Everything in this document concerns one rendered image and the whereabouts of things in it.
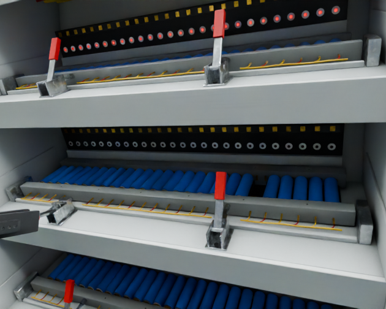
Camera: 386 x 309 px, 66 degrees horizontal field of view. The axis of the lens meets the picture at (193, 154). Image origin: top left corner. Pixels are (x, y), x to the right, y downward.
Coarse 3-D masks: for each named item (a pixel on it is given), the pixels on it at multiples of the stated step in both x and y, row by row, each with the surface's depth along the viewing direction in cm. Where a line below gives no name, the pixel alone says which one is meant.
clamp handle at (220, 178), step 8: (216, 176) 38; (224, 176) 37; (216, 184) 37; (224, 184) 37; (216, 192) 37; (224, 192) 37; (216, 200) 37; (216, 208) 37; (216, 216) 37; (216, 224) 37
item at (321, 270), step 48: (0, 192) 54; (48, 240) 48; (96, 240) 43; (144, 240) 40; (192, 240) 38; (240, 240) 37; (288, 240) 36; (384, 240) 30; (288, 288) 34; (336, 288) 31; (384, 288) 29
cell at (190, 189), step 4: (200, 172) 51; (196, 176) 50; (200, 176) 50; (204, 176) 51; (192, 180) 49; (196, 180) 49; (200, 180) 49; (192, 184) 48; (196, 184) 48; (200, 184) 49; (188, 188) 47; (192, 188) 47; (196, 188) 47; (188, 192) 46; (192, 192) 46
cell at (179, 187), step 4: (188, 172) 51; (192, 172) 52; (184, 176) 50; (188, 176) 50; (192, 176) 51; (180, 180) 49; (184, 180) 49; (188, 180) 50; (180, 184) 48; (184, 184) 48; (188, 184) 49; (176, 188) 47; (180, 188) 47; (184, 188) 48
